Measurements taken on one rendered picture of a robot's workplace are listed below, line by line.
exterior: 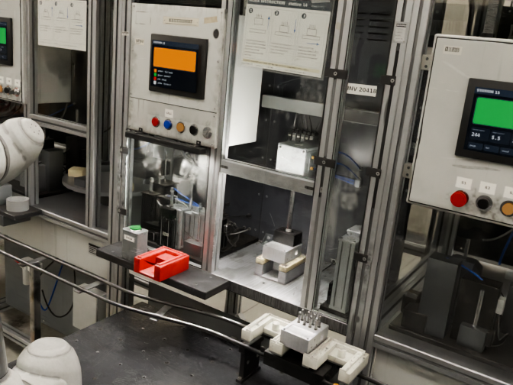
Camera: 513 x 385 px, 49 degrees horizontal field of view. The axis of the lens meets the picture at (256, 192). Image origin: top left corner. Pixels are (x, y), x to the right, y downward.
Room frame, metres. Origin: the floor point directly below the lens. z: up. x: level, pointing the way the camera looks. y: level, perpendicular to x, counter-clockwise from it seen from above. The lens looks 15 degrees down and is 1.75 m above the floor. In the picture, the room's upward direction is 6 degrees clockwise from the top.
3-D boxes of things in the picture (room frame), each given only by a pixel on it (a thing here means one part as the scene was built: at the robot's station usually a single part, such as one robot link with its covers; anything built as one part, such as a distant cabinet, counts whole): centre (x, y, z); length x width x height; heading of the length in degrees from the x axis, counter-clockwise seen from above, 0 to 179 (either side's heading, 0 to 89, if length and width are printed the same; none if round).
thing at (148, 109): (2.09, 0.27, 1.60); 0.42 x 0.29 x 0.46; 58
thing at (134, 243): (1.95, 0.43, 0.97); 0.08 x 0.08 x 0.12; 58
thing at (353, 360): (1.52, -0.19, 0.84); 0.36 x 0.14 x 0.10; 58
